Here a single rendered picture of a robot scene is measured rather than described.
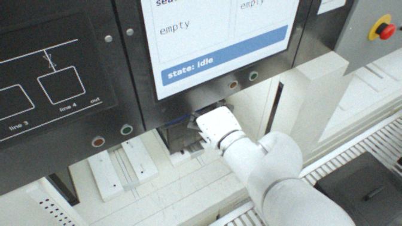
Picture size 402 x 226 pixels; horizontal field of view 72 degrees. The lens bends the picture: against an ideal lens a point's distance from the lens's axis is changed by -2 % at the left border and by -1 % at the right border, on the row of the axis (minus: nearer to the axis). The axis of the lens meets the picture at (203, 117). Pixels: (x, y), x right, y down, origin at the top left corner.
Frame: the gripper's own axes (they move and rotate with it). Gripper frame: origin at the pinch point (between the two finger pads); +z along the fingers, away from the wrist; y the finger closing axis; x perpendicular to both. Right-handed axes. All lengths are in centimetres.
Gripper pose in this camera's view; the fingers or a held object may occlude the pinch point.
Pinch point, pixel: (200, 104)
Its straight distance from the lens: 83.9
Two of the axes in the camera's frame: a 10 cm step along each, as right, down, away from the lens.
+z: -5.1, -6.6, 5.5
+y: 8.6, -4.0, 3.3
